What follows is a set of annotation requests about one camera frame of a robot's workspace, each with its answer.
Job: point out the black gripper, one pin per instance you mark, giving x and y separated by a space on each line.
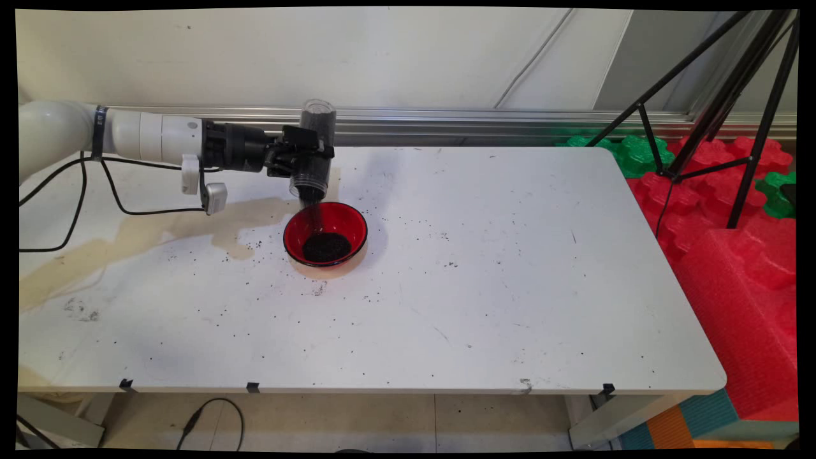
239 148

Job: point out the clear plastic jar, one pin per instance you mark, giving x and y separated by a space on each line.
317 121

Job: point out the black seeds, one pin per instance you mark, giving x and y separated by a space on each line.
326 247

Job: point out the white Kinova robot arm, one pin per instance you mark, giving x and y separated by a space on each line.
95 134

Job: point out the red bowl with black rim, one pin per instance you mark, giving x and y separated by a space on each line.
338 220

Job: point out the grey table leg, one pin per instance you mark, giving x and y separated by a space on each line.
618 421
60 424

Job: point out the black tripod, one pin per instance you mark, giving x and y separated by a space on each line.
723 105

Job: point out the teal and orange foam mat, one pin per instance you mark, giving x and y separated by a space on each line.
688 424

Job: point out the large red foam block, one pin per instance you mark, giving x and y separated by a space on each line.
746 319

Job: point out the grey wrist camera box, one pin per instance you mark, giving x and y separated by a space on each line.
213 194

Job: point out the aluminium rail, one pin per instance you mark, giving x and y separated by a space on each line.
510 121

